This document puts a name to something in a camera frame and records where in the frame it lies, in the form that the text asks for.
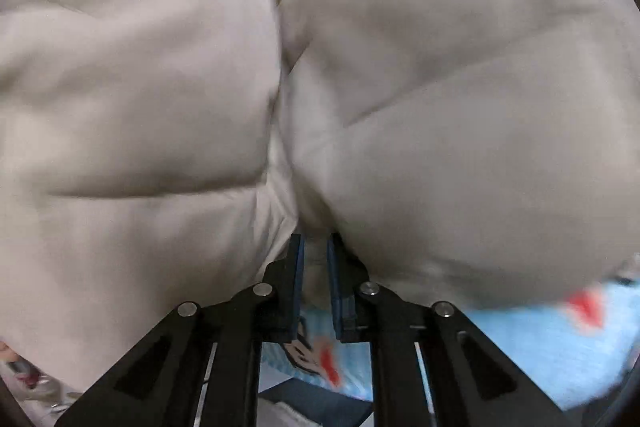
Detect beige puffer down jacket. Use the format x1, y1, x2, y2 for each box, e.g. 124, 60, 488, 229
1, 0, 639, 390

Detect blue monkey print blanket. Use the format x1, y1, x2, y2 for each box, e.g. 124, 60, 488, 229
243, 0, 640, 413

